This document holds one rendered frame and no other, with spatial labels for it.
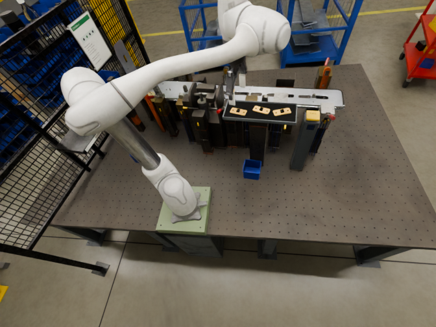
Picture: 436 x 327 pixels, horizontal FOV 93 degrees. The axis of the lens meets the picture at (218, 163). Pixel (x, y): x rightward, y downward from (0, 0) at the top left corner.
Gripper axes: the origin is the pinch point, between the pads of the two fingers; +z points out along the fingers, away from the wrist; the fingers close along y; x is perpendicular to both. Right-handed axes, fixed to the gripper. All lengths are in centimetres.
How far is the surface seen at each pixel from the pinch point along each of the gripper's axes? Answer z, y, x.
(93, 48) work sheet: 1, 20, 119
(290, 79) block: 24, 52, -16
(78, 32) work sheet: -12, 16, 119
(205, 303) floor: 128, -91, -3
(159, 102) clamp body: 23, 4, 60
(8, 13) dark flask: -33, -11, 120
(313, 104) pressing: 27, 35, -35
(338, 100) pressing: 27, 42, -48
